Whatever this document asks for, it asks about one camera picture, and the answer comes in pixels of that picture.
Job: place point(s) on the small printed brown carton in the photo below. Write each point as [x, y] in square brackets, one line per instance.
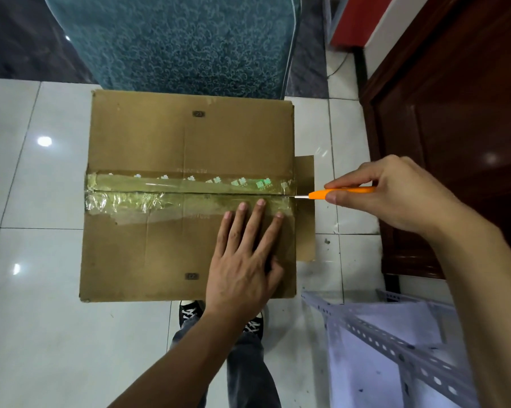
[145, 250]

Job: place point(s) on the person's left forearm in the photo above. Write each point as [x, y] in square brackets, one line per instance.
[183, 365]

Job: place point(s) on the person's right hand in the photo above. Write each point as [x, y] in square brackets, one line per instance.
[400, 195]

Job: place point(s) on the dark wooden door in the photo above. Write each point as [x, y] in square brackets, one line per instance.
[459, 97]

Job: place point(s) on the white metal shelving rack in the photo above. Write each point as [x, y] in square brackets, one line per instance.
[383, 352]

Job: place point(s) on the person's grey trouser legs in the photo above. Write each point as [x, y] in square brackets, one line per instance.
[251, 374]

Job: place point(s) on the person's right forearm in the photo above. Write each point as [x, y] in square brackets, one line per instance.
[493, 318]

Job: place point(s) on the glass door with metal frame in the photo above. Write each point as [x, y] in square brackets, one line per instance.
[333, 17]

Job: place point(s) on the teal fabric chair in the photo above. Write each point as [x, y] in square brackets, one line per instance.
[179, 42]

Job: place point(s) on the orange utility knife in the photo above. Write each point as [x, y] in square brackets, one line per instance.
[332, 193]

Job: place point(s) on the person's left hand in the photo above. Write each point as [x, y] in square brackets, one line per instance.
[243, 276]

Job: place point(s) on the black and white sneaker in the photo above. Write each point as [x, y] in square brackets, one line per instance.
[190, 312]
[254, 323]

